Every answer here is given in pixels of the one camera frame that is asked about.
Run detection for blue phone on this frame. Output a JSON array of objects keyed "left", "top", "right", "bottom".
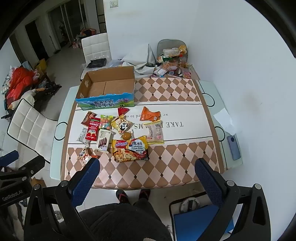
[{"left": 226, "top": 135, "right": 241, "bottom": 161}]

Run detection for pile of snack packets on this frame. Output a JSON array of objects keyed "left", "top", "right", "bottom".
[{"left": 151, "top": 45, "right": 192, "bottom": 79}]

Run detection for clear yellow-edged pastry packet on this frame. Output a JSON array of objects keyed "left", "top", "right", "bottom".
[{"left": 146, "top": 121, "right": 165, "bottom": 145}]

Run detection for red plastic bag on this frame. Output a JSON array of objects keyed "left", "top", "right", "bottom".
[{"left": 4, "top": 67, "right": 39, "bottom": 105}]

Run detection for red black shoe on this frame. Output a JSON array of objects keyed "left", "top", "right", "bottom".
[
  {"left": 138, "top": 189, "right": 151, "bottom": 201},
  {"left": 115, "top": 189, "right": 129, "bottom": 204}
]

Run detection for black equipment pile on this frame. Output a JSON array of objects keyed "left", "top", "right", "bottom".
[{"left": 35, "top": 80, "right": 62, "bottom": 96}]

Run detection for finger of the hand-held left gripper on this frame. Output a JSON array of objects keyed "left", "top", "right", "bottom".
[
  {"left": 14, "top": 155, "right": 46, "bottom": 179},
  {"left": 0, "top": 150, "right": 19, "bottom": 166}
]

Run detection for blue seat chair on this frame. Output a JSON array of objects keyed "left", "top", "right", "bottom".
[{"left": 169, "top": 197, "right": 234, "bottom": 241}]

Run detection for black bag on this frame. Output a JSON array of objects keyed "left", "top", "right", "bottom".
[{"left": 86, "top": 58, "right": 107, "bottom": 69}]

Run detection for white chocolate wafer packet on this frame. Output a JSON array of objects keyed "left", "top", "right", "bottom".
[{"left": 95, "top": 129, "right": 115, "bottom": 152}]

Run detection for grey chair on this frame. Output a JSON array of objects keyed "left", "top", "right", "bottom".
[{"left": 157, "top": 39, "right": 188, "bottom": 65}]

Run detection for orange panda snack bag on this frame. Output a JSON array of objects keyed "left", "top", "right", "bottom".
[{"left": 77, "top": 147, "right": 99, "bottom": 164}]

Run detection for instant noodle packet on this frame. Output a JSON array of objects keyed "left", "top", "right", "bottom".
[{"left": 112, "top": 136, "right": 150, "bottom": 163}]

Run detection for white padded chair with bag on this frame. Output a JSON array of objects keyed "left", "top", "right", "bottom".
[{"left": 81, "top": 32, "right": 112, "bottom": 69}]

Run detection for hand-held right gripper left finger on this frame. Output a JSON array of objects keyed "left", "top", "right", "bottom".
[{"left": 24, "top": 158, "right": 100, "bottom": 241}]

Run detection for white cookie packet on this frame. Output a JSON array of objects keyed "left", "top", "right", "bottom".
[{"left": 76, "top": 127, "right": 90, "bottom": 147}]

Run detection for colourful candy bag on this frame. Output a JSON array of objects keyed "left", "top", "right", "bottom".
[{"left": 99, "top": 114, "right": 114, "bottom": 130}]

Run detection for red packet with white label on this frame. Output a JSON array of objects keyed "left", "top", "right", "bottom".
[{"left": 85, "top": 117, "right": 101, "bottom": 141}]

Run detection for person's dark pants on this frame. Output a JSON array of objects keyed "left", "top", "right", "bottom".
[{"left": 77, "top": 198, "right": 173, "bottom": 241}]

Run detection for orange snack packet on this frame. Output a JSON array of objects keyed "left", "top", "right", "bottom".
[{"left": 140, "top": 106, "right": 161, "bottom": 122}]

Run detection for white paper sheet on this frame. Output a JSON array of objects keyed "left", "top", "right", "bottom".
[{"left": 213, "top": 108, "right": 237, "bottom": 135}]

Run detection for brown snack packet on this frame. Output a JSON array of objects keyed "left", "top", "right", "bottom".
[{"left": 81, "top": 110, "right": 98, "bottom": 127}]

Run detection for yellow panda snack bag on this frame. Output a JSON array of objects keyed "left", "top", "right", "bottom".
[{"left": 111, "top": 114, "right": 135, "bottom": 135}]

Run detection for white goose plush toy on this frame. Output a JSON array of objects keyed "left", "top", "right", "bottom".
[{"left": 8, "top": 89, "right": 38, "bottom": 109}]

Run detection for cardboard box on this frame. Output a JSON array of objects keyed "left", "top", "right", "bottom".
[{"left": 75, "top": 66, "right": 136, "bottom": 111}]

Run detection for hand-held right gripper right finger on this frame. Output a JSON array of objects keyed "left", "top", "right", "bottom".
[{"left": 195, "top": 158, "right": 271, "bottom": 241}]

